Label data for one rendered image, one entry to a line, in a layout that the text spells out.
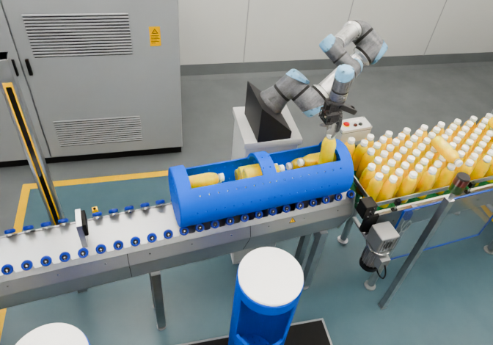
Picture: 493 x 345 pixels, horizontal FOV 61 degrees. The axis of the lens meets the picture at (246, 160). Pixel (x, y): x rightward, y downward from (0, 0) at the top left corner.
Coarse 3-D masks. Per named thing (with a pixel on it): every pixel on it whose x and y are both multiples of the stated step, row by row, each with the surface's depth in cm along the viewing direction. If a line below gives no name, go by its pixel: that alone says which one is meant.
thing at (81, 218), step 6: (78, 210) 185; (78, 216) 183; (84, 216) 184; (78, 222) 180; (84, 222) 181; (78, 228) 180; (84, 228) 182; (78, 234) 182; (84, 234) 184; (84, 240) 186; (84, 246) 189
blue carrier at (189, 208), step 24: (336, 144) 209; (192, 168) 203; (216, 168) 210; (264, 168) 193; (312, 168) 199; (336, 168) 203; (192, 192) 182; (216, 192) 185; (240, 192) 188; (264, 192) 192; (288, 192) 197; (312, 192) 203; (336, 192) 211; (192, 216) 185; (216, 216) 191
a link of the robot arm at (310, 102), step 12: (372, 36) 208; (360, 48) 210; (372, 48) 208; (384, 48) 209; (372, 60) 212; (324, 84) 213; (300, 96) 213; (312, 96) 212; (324, 96) 212; (300, 108) 217; (312, 108) 213
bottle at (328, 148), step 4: (324, 140) 201; (328, 140) 199; (332, 140) 199; (324, 144) 201; (328, 144) 200; (332, 144) 199; (324, 148) 202; (328, 148) 200; (332, 148) 201; (320, 152) 206; (324, 152) 203; (328, 152) 202; (332, 152) 202; (320, 156) 207; (324, 156) 204; (328, 156) 204; (332, 156) 205; (320, 160) 208; (324, 160) 206; (328, 160) 205; (332, 160) 207
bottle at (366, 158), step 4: (364, 156) 231; (368, 156) 230; (372, 156) 230; (364, 160) 231; (368, 160) 230; (372, 160) 230; (360, 164) 235; (364, 164) 233; (360, 168) 236; (364, 168) 234; (356, 172) 242; (360, 172) 237
